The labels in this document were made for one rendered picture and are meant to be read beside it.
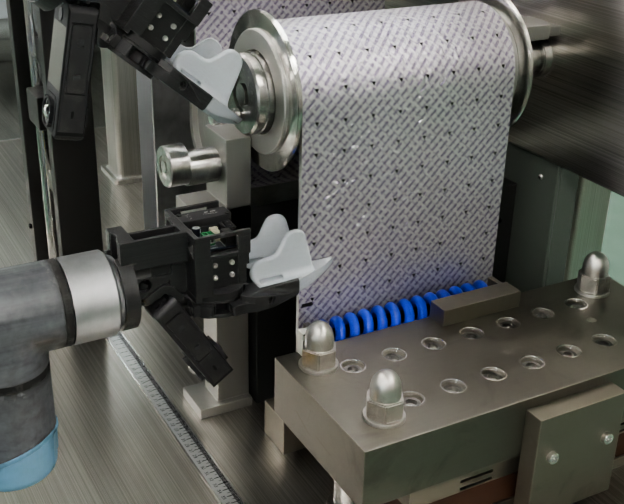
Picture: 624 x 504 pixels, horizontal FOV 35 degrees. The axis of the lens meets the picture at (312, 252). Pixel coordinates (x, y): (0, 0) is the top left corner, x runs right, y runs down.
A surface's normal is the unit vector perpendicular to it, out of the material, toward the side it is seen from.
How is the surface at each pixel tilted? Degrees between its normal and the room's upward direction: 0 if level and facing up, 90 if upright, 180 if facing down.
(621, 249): 0
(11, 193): 0
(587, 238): 90
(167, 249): 90
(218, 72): 90
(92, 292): 61
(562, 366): 0
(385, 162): 90
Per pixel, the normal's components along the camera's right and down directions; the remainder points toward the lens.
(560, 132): -0.88, 0.18
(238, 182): 0.48, 0.39
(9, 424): 0.26, 0.42
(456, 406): 0.03, -0.90
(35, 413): 0.77, 0.29
